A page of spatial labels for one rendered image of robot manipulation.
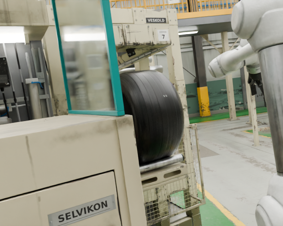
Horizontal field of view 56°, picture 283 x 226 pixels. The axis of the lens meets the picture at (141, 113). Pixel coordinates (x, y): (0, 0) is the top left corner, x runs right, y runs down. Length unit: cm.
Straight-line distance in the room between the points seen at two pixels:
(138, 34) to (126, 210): 140
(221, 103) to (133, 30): 1010
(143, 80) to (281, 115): 80
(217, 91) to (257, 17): 1089
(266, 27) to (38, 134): 66
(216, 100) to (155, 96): 1036
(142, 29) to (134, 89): 63
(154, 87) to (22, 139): 95
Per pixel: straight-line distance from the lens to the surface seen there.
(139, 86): 139
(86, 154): 61
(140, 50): 203
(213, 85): 1165
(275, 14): 87
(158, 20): 238
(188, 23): 755
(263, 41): 87
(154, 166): 152
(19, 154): 59
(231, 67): 137
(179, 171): 162
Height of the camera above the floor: 132
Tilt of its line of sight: 4 degrees down
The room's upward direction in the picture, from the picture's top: 8 degrees counter-clockwise
